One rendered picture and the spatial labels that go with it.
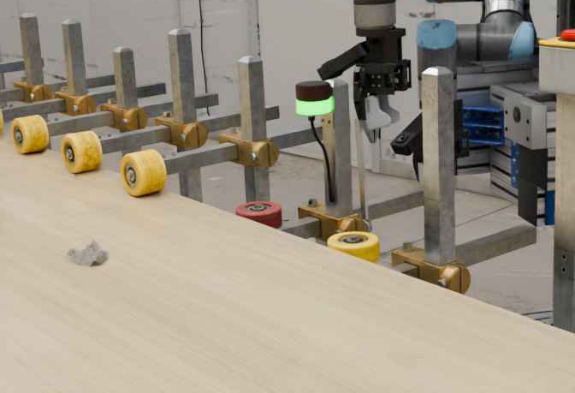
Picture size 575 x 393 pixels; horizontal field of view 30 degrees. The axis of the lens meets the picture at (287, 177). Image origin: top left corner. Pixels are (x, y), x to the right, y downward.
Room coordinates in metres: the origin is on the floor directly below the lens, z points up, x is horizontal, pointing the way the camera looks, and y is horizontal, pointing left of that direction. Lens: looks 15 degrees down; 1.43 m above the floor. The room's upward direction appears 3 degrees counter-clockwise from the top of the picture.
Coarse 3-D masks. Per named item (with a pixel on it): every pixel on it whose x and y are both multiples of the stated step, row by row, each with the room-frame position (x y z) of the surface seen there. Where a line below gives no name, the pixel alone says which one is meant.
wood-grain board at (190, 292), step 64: (0, 192) 2.00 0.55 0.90; (64, 192) 1.97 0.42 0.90; (0, 256) 1.60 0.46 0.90; (64, 256) 1.59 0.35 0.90; (128, 256) 1.57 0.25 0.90; (192, 256) 1.55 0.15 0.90; (256, 256) 1.54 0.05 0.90; (320, 256) 1.52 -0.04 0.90; (0, 320) 1.33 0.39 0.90; (64, 320) 1.32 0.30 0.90; (128, 320) 1.31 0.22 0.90; (192, 320) 1.30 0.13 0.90; (256, 320) 1.28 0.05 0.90; (320, 320) 1.27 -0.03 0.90; (384, 320) 1.26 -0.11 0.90; (448, 320) 1.25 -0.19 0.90; (512, 320) 1.24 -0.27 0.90; (0, 384) 1.13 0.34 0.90; (64, 384) 1.12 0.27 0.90; (128, 384) 1.11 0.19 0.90; (192, 384) 1.11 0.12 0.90; (256, 384) 1.10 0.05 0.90; (320, 384) 1.09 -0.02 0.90; (384, 384) 1.08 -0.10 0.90; (448, 384) 1.07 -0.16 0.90; (512, 384) 1.07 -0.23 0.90
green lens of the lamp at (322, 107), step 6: (300, 102) 1.79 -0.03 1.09; (306, 102) 1.78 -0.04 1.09; (312, 102) 1.78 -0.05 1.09; (318, 102) 1.78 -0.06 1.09; (324, 102) 1.78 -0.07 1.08; (330, 102) 1.80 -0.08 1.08; (300, 108) 1.79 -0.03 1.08; (306, 108) 1.78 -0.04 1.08; (312, 108) 1.78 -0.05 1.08; (318, 108) 1.78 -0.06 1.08; (324, 108) 1.78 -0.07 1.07; (330, 108) 1.80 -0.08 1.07; (306, 114) 1.78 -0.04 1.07; (312, 114) 1.78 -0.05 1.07; (318, 114) 1.78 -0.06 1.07
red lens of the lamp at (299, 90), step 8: (296, 88) 1.80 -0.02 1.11; (304, 88) 1.78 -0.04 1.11; (312, 88) 1.78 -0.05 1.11; (320, 88) 1.78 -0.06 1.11; (328, 88) 1.79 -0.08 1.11; (296, 96) 1.80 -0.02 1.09; (304, 96) 1.78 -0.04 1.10; (312, 96) 1.78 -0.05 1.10; (320, 96) 1.78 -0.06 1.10; (328, 96) 1.79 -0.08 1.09
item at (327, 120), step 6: (300, 84) 1.81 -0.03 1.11; (306, 84) 1.80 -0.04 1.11; (312, 84) 1.80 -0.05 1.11; (318, 84) 1.80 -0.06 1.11; (324, 84) 1.79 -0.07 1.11; (300, 114) 1.80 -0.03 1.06; (324, 114) 1.83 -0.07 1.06; (330, 114) 1.81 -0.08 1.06; (312, 120) 1.80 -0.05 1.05; (324, 120) 1.83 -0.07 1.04; (330, 120) 1.82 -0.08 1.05; (312, 126) 1.80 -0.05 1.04; (324, 126) 1.83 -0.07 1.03; (330, 126) 1.82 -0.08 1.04; (312, 132) 1.81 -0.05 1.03; (318, 138) 1.81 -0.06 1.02; (324, 150) 1.81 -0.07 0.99; (324, 156) 1.82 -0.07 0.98; (330, 180) 1.82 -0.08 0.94; (330, 186) 1.82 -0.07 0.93; (330, 192) 1.82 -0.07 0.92; (330, 198) 1.82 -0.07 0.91
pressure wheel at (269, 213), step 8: (240, 208) 1.78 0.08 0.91; (248, 208) 1.78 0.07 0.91; (256, 208) 1.77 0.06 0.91; (264, 208) 1.78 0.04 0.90; (272, 208) 1.77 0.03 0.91; (280, 208) 1.77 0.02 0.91; (240, 216) 1.75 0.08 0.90; (248, 216) 1.74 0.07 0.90; (256, 216) 1.74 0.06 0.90; (264, 216) 1.74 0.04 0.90; (272, 216) 1.75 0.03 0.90; (280, 216) 1.77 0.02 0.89; (264, 224) 1.74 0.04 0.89; (272, 224) 1.75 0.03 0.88; (280, 224) 1.76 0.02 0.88
